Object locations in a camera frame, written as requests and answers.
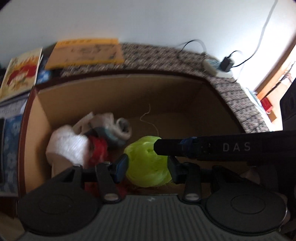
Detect patterned floral rug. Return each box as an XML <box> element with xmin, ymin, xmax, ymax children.
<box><xmin>60</xmin><ymin>43</ymin><xmax>269</xmax><ymax>133</ymax></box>

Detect blue patterned box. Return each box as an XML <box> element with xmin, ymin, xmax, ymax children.
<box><xmin>1</xmin><ymin>97</ymin><xmax>27</xmax><ymax>197</ymax></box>

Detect wooden door frame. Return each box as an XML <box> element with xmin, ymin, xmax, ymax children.
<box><xmin>254</xmin><ymin>60</ymin><xmax>296</xmax><ymax>122</ymax></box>

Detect red yellow picture book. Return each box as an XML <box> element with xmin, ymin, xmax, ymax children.
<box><xmin>1</xmin><ymin>48</ymin><xmax>43</xmax><ymax>102</ymax></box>

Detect red box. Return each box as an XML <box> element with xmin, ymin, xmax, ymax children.
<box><xmin>260</xmin><ymin>97</ymin><xmax>273</xmax><ymax>114</ymax></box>

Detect black power adapter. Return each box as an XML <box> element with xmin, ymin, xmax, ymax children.
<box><xmin>219</xmin><ymin>57</ymin><xmax>234</xmax><ymax>72</ymax></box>

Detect red fabric item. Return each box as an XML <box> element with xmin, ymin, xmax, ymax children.
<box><xmin>88</xmin><ymin>136</ymin><xmax>108</xmax><ymax>168</ymax></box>

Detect brown cardboard box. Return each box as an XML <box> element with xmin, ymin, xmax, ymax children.
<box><xmin>18</xmin><ymin>70</ymin><xmax>260</xmax><ymax>197</ymax></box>

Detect orange book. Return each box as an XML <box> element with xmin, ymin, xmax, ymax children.
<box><xmin>45</xmin><ymin>38</ymin><xmax>125</xmax><ymax>70</ymax></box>

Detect white power strip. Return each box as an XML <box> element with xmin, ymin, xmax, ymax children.
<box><xmin>202</xmin><ymin>58</ymin><xmax>233</xmax><ymax>78</ymax></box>

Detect black power cable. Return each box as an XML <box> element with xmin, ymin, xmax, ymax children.
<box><xmin>176</xmin><ymin>39</ymin><xmax>208</xmax><ymax>56</ymax></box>

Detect white fluffy plush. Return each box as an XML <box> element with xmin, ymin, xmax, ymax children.
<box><xmin>46</xmin><ymin>125</ymin><xmax>90</xmax><ymax>167</ymax></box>

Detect grey white sock bundle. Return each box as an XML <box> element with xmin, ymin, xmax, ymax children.
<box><xmin>72</xmin><ymin>112</ymin><xmax>132</xmax><ymax>147</ymax></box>

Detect lime green yarn ball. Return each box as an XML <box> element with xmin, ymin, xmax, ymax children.
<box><xmin>124</xmin><ymin>136</ymin><xmax>171</xmax><ymax>188</ymax></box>

